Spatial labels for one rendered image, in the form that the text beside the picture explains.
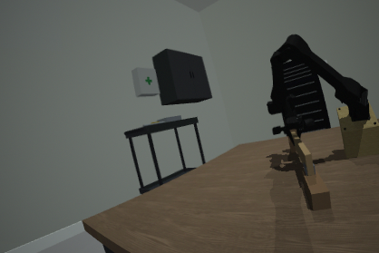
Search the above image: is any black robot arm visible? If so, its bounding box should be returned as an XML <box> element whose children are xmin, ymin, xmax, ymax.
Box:
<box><xmin>267</xmin><ymin>34</ymin><xmax>370</xmax><ymax>131</ymax></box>

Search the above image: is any long tan wooden rail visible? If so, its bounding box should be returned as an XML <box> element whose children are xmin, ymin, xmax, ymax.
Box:
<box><xmin>291</xmin><ymin>131</ymin><xmax>315</xmax><ymax>176</ymax></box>

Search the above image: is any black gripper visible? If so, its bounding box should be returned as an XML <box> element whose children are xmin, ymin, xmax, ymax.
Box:
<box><xmin>272</xmin><ymin>110</ymin><xmax>315</xmax><ymax>146</ymax></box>

